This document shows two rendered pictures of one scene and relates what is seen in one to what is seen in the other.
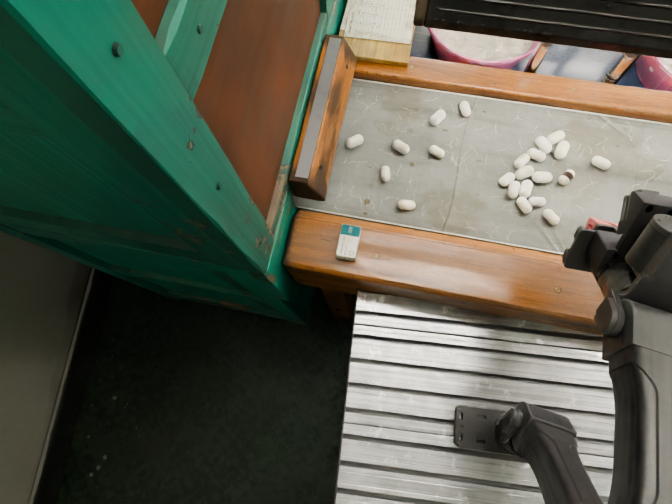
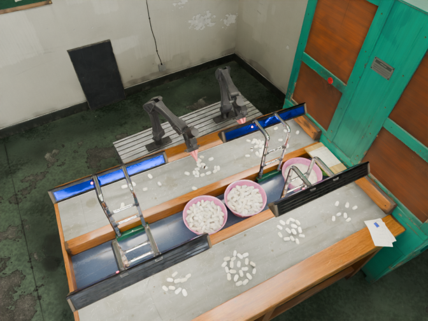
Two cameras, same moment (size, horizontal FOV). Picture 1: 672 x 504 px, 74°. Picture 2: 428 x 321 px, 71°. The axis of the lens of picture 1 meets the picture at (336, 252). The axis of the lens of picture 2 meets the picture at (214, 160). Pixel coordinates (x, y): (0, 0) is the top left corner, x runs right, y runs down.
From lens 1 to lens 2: 2.18 m
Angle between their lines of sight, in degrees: 52
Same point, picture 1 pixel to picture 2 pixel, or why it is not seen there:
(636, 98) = (251, 171)
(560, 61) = (274, 187)
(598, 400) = (213, 128)
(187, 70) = (302, 57)
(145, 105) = (299, 48)
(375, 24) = (320, 151)
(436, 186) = (274, 135)
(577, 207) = (244, 146)
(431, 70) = (298, 151)
